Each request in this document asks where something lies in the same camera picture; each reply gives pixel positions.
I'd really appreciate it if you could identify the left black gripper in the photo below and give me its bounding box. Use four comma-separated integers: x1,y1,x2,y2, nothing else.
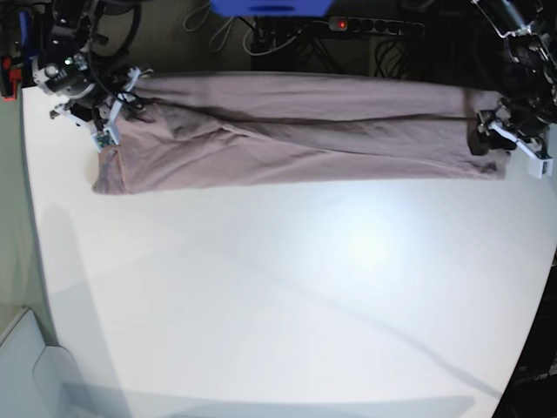
466,99,553,156

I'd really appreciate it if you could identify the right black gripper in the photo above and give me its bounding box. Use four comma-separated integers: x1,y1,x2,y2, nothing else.
69,86,126,126

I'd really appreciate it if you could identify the mauve pink t-shirt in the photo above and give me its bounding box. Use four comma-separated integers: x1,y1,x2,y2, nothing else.
93,72,510,196

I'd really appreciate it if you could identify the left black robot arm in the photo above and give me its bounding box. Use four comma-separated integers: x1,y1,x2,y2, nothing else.
468,1,556,157

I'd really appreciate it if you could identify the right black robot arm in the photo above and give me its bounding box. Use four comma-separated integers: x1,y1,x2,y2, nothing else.
30,1,143,130

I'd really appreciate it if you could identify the red and black clamp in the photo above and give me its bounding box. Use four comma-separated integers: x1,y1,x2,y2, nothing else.
1,56,23,101

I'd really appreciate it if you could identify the blue and black device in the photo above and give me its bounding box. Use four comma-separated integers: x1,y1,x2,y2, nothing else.
18,10,44,67

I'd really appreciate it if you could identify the black power strip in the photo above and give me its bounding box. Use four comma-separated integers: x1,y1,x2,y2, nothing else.
327,17,426,37

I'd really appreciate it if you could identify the white camera bracket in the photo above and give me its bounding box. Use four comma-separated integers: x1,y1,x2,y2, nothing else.
49,67,153,152
476,109,555,179

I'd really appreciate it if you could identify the white cable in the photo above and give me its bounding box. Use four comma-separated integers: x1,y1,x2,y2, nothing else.
210,17,301,57

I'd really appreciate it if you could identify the blue plastic mount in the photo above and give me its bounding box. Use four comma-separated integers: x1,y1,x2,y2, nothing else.
210,0,332,17

